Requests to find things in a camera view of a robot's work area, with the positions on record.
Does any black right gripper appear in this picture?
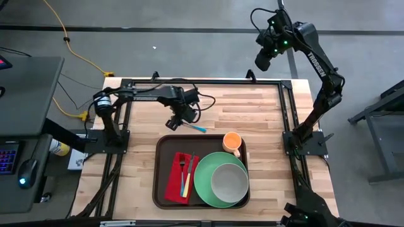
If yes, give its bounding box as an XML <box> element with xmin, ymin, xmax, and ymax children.
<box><xmin>254</xmin><ymin>29</ymin><xmax>280</xmax><ymax>73</ymax></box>

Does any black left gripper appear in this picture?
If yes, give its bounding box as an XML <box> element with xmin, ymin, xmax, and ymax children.
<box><xmin>165</xmin><ymin>102</ymin><xmax>199</xmax><ymax>132</ymax></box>

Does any spoon with teal handle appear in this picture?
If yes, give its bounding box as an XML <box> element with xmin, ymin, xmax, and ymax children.
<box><xmin>182</xmin><ymin>122</ymin><xmax>208</xmax><ymax>134</ymax></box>

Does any dark brown plastic tray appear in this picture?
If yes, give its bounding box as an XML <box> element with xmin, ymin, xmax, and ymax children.
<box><xmin>153</xmin><ymin>134</ymin><xmax>251</xmax><ymax>210</ymax></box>

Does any fork with blue handle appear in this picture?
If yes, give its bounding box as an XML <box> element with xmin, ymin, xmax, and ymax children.
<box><xmin>179</xmin><ymin>153</ymin><xmax>187</xmax><ymax>197</ymax></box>

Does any orange mug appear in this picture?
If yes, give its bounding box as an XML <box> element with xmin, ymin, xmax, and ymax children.
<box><xmin>222</xmin><ymin>131</ymin><xmax>243</xmax><ymax>158</ymax></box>

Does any red cloth napkin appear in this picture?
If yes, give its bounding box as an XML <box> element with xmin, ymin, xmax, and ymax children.
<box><xmin>163</xmin><ymin>152</ymin><xmax>200</xmax><ymax>205</ymax></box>

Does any knife with cream handle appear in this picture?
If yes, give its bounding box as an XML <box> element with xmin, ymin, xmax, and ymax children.
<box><xmin>182</xmin><ymin>152</ymin><xmax>196</xmax><ymax>199</ymax></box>

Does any green plate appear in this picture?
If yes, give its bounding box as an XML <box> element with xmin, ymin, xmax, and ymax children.
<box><xmin>193</xmin><ymin>151</ymin><xmax>249</xmax><ymax>209</ymax></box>

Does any grey bowl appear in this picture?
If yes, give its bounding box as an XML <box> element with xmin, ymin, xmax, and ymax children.
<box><xmin>210</xmin><ymin>163</ymin><xmax>249</xmax><ymax>204</ymax></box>

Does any white printed box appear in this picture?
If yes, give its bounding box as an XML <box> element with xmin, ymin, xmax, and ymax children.
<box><xmin>68</xmin><ymin>148</ymin><xmax>88</xmax><ymax>171</ymax></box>

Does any yellow and white can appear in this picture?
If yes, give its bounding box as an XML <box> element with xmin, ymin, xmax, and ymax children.
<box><xmin>49</xmin><ymin>138</ymin><xmax>71</xmax><ymax>157</ymax></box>

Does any black metal stand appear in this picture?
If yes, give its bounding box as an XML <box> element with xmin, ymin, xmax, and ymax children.
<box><xmin>348</xmin><ymin>80</ymin><xmax>404</xmax><ymax>184</ymax></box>

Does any black device with green light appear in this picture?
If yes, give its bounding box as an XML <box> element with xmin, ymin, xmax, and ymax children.
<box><xmin>280</xmin><ymin>184</ymin><xmax>350</xmax><ymax>227</ymax></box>

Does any black computer mouse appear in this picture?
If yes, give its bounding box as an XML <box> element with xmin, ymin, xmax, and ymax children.
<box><xmin>17</xmin><ymin>158</ymin><xmax>39</xmax><ymax>190</ymax></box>

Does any grey desk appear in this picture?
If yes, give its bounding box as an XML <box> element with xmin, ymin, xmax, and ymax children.
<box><xmin>0</xmin><ymin>55</ymin><xmax>66</xmax><ymax>215</ymax></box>

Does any backlit keyboard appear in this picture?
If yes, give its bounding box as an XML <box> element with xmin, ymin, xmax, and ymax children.
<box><xmin>0</xmin><ymin>149</ymin><xmax>17</xmax><ymax>175</ymax></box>

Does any dark device with pink screen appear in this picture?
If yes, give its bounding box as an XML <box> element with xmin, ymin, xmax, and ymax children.
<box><xmin>0</xmin><ymin>55</ymin><xmax>13</xmax><ymax>71</ymax></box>

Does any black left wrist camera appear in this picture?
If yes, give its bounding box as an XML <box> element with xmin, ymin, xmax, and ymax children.
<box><xmin>184</xmin><ymin>88</ymin><xmax>201</xmax><ymax>104</ymax></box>

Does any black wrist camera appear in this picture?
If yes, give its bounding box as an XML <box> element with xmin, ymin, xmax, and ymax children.
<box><xmin>184</xmin><ymin>88</ymin><xmax>201</xmax><ymax>104</ymax></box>
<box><xmin>268</xmin><ymin>9</ymin><xmax>290</xmax><ymax>28</ymax></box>

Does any black aluminium table frame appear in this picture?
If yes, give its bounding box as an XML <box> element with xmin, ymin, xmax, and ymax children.
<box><xmin>68</xmin><ymin>69</ymin><xmax>340</xmax><ymax>221</ymax></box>

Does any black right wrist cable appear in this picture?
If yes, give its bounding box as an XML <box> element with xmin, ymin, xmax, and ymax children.
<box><xmin>250</xmin><ymin>7</ymin><xmax>278</xmax><ymax>34</ymax></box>

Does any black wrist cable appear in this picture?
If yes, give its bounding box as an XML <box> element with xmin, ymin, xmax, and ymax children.
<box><xmin>250</xmin><ymin>7</ymin><xmax>278</xmax><ymax>34</ymax></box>
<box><xmin>188</xmin><ymin>93</ymin><xmax>217</xmax><ymax>124</ymax></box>

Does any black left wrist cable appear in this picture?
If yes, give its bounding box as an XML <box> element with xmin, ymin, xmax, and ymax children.
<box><xmin>188</xmin><ymin>93</ymin><xmax>217</xmax><ymax>124</ymax></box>

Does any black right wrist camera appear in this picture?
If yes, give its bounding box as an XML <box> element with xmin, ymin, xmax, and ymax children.
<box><xmin>268</xmin><ymin>9</ymin><xmax>290</xmax><ymax>28</ymax></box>

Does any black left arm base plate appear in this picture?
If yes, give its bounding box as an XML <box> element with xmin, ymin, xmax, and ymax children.
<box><xmin>83</xmin><ymin>129</ymin><xmax>130</xmax><ymax>155</ymax></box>

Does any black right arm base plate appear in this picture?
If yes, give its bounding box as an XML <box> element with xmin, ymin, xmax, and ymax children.
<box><xmin>282</xmin><ymin>131</ymin><xmax>329</xmax><ymax>156</ymax></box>

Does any silver metal bracket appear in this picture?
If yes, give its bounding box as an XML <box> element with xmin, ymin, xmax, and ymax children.
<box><xmin>100</xmin><ymin>220</ymin><xmax>136</xmax><ymax>227</ymax></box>

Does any yellow extension cord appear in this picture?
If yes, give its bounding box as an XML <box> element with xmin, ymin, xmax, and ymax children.
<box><xmin>42</xmin><ymin>0</ymin><xmax>115</xmax><ymax>78</ymax></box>

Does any thin black floor cable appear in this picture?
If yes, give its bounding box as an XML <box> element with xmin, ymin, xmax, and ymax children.
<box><xmin>0</xmin><ymin>46</ymin><xmax>32</xmax><ymax>58</ymax></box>

